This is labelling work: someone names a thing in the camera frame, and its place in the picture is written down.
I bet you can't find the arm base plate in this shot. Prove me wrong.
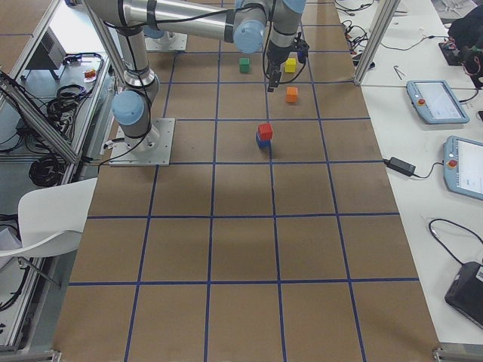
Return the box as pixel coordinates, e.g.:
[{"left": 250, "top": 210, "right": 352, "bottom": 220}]
[
  {"left": 145, "top": 32, "right": 188, "bottom": 53},
  {"left": 109, "top": 118, "right": 176, "bottom": 167}
]

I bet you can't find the red wooden block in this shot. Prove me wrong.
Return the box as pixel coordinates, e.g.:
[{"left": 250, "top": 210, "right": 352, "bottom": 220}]
[{"left": 257, "top": 123, "right": 273, "bottom": 141}]

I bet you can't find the allen key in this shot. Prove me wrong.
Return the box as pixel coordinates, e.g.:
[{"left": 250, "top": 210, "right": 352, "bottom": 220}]
[{"left": 393, "top": 65, "right": 404, "bottom": 80}]

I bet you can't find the black power adapter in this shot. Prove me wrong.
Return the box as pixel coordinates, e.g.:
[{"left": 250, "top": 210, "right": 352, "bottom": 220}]
[{"left": 383, "top": 157, "right": 416, "bottom": 176}]

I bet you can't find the red snack packet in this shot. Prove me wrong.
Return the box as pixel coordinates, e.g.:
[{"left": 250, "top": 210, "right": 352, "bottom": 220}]
[{"left": 84, "top": 69, "right": 97, "bottom": 83}]

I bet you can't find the black laptop device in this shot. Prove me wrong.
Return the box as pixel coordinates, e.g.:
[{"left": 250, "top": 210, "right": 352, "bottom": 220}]
[{"left": 445, "top": 262, "right": 482, "bottom": 328}]

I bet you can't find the aluminium frame post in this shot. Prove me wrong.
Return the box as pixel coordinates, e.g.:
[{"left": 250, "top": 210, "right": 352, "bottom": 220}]
[{"left": 354, "top": 0, "right": 400, "bottom": 85}]

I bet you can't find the blue wooden block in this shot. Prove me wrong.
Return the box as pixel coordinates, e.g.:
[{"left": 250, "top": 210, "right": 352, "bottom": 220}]
[{"left": 256, "top": 134, "right": 271, "bottom": 149}]

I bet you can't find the green wooden block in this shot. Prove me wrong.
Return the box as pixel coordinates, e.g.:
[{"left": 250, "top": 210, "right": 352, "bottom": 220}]
[{"left": 238, "top": 57, "right": 251, "bottom": 74}]

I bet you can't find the blue teach pendant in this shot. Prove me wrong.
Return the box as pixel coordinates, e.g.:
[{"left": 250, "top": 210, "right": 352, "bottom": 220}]
[
  {"left": 406, "top": 80, "right": 470, "bottom": 124},
  {"left": 443, "top": 136, "right": 482, "bottom": 200}
]

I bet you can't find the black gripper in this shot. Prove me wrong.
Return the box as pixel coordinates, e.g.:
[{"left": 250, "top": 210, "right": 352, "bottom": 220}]
[{"left": 265, "top": 32, "right": 309, "bottom": 93}]

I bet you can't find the far blue teach pendant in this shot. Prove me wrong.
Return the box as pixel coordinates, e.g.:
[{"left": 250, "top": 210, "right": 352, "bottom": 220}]
[{"left": 406, "top": 80, "right": 470, "bottom": 124}]

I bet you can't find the orange wooden block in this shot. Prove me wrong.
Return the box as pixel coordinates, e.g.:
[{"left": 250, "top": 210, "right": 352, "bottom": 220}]
[{"left": 285, "top": 87, "right": 298, "bottom": 104}]

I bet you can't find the yellow wooden block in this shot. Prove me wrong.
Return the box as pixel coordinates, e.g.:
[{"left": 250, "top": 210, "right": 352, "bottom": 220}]
[{"left": 284, "top": 57, "right": 297, "bottom": 74}]

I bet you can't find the white chair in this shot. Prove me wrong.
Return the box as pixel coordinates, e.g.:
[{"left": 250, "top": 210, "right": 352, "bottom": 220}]
[{"left": 1, "top": 178, "right": 97, "bottom": 258}]

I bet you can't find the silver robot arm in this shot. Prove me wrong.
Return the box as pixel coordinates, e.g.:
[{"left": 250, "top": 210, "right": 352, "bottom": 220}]
[{"left": 87, "top": 0, "right": 309, "bottom": 152}]

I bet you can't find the near blue teach pendant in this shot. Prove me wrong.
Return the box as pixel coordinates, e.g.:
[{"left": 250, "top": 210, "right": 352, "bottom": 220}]
[{"left": 443, "top": 136, "right": 482, "bottom": 200}]

